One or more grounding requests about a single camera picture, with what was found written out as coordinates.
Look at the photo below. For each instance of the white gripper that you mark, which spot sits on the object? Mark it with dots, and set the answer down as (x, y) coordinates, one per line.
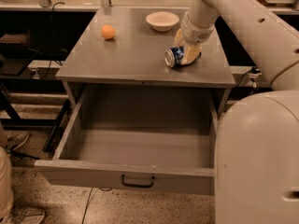
(195, 32)

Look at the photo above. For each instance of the blue pepsi can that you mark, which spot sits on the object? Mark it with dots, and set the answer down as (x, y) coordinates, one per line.
(174, 56)

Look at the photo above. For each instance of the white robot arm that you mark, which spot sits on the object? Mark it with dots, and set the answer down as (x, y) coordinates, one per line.
(256, 161)

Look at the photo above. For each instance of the open grey top drawer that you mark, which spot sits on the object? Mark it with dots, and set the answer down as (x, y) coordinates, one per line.
(138, 131)

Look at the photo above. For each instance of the white bowl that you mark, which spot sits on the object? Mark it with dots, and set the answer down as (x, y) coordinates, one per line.
(162, 21)

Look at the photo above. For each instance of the grey cabinet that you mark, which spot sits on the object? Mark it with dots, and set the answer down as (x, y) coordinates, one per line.
(136, 55)

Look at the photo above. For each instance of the orange fruit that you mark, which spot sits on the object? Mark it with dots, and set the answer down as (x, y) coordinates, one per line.
(108, 32)

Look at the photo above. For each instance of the grey sneaker upper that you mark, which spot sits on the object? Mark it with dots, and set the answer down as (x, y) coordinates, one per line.
(17, 141)

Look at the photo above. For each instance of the grey sneaker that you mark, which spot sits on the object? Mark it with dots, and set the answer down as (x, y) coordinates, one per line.
(25, 215)
(17, 141)

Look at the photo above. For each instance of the grey sneaker lower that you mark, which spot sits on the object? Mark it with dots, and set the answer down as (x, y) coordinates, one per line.
(25, 215)

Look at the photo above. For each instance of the black drawer handle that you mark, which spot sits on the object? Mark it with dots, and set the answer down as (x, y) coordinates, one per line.
(139, 183)

